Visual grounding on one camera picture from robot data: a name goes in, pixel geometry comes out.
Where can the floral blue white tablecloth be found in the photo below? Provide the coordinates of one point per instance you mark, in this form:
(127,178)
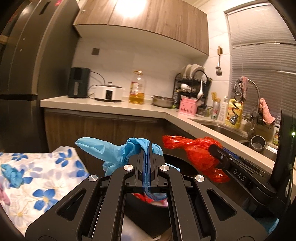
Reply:
(47,178)

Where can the hanging slotted spatula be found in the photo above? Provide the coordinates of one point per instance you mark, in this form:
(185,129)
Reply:
(218,67)

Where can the wooden upper cabinet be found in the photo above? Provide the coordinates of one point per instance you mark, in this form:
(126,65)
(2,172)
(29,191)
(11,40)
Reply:
(173,25)

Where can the beer can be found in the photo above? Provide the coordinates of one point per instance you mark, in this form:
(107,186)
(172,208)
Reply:
(215,110)

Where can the pink utensil basket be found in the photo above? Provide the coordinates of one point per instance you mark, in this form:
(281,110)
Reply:
(188,106)

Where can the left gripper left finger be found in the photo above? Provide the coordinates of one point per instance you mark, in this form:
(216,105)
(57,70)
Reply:
(93,210)

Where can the steel cup in sink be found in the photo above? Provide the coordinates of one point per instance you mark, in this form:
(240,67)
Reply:
(257,143)

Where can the red plastic bag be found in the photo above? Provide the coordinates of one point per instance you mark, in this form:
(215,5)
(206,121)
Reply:
(199,156)

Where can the stainless steel bowl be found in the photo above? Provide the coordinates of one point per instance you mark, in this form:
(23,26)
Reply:
(164,102)

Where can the blue disposable glove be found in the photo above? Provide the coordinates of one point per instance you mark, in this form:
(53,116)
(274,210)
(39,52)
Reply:
(14,177)
(115,156)

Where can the white rice cooker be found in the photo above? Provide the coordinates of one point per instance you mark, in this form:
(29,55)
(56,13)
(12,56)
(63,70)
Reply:
(108,93)

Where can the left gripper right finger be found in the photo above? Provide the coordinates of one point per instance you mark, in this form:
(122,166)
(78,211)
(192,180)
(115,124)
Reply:
(229,220)

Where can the dark grey refrigerator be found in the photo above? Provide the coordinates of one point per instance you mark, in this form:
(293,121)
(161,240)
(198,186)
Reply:
(35,65)

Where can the cooking oil bottle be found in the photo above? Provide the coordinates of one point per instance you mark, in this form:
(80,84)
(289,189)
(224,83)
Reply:
(137,87)

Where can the yellow detergent bottle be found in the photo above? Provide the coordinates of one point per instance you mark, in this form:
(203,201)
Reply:
(234,113)

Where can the black round trash bin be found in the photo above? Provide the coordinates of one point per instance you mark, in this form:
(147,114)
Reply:
(155,220)

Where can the black air fryer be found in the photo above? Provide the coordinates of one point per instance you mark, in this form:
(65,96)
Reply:
(78,82)

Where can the pink cloth on rack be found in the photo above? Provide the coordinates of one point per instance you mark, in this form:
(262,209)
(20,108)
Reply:
(263,108)

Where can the white spray bottle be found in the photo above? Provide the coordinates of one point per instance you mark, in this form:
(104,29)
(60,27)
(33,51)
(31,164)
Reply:
(223,110)

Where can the black dish rack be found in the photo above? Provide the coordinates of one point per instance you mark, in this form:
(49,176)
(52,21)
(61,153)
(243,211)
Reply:
(192,82)

